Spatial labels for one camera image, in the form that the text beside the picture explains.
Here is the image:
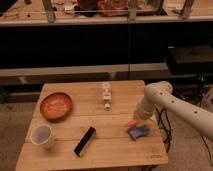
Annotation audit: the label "white bottle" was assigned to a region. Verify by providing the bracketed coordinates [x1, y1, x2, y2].
[102, 82, 112, 110]

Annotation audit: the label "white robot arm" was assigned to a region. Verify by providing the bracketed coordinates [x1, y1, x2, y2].
[134, 81, 213, 141]

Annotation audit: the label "orange bowl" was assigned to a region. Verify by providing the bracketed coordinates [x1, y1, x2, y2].
[40, 92, 72, 120]

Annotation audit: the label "black whiteboard eraser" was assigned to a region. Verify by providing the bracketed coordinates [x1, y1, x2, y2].
[74, 127, 96, 157]

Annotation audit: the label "small orange pepper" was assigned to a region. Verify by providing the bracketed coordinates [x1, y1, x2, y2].
[125, 120, 138, 127]

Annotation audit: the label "white cup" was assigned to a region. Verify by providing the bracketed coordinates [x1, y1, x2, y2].
[30, 124, 54, 149]

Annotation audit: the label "black box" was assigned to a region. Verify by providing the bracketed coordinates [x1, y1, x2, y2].
[166, 45, 213, 74]

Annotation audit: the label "wooden table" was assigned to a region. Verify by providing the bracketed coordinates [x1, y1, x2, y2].
[16, 80, 168, 171]

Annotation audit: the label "black cables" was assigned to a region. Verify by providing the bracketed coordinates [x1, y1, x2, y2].
[153, 107, 173, 153]

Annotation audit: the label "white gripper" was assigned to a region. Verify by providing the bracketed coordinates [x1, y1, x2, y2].
[133, 100, 155, 120]

